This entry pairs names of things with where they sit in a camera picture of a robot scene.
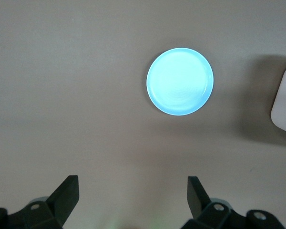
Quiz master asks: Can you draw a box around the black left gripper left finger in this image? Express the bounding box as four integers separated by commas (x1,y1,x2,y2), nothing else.
0,175,80,229

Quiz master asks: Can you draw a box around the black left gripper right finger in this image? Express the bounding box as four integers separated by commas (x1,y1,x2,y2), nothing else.
182,176,283,229

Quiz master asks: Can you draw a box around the light blue round plate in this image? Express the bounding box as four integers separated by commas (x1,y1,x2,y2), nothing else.
146,47,215,116

